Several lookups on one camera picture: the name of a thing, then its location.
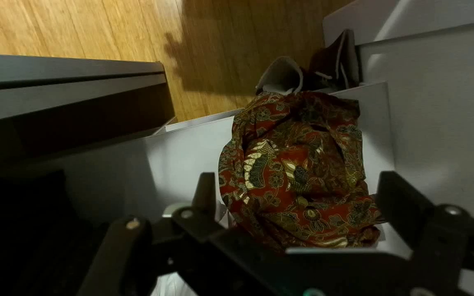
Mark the red patterned fabric bag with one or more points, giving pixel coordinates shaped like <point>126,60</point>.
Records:
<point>291,173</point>

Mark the grey folded cloth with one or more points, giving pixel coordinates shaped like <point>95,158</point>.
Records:
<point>331,68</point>

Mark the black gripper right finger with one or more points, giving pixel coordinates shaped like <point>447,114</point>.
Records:
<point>405,214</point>

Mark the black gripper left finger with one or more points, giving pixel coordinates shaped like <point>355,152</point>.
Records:
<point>204,196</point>

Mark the dark wooden shelf board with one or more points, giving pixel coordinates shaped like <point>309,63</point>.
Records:
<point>52,106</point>

